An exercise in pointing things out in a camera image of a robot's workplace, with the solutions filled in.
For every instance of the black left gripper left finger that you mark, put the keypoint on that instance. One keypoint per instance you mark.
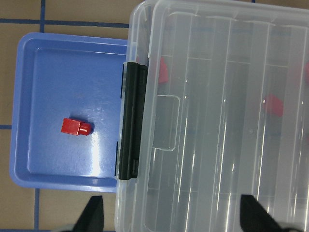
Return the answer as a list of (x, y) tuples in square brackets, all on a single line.
[(92, 217)]

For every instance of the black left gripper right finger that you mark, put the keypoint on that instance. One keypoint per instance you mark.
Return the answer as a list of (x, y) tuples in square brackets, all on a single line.
[(254, 218)]

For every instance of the red block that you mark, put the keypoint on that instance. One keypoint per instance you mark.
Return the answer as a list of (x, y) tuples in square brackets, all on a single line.
[(273, 105), (76, 127)]

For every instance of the clear plastic box lid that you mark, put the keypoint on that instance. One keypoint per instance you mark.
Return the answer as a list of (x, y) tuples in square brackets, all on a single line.
[(229, 116)]

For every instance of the clear plastic storage box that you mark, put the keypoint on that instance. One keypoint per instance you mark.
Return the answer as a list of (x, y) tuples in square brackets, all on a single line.
[(135, 96)]

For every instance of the black box latch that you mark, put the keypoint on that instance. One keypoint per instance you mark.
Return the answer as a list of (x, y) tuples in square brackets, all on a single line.
[(134, 84)]

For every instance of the red block under lid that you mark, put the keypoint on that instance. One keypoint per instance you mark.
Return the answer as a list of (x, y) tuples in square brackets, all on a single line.
[(273, 105)]

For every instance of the blue plastic tray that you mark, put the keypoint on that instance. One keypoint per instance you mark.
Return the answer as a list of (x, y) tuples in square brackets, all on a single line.
[(61, 76)]

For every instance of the red block corner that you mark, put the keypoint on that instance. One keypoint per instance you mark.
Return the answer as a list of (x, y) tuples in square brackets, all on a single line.
[(163, 72)]

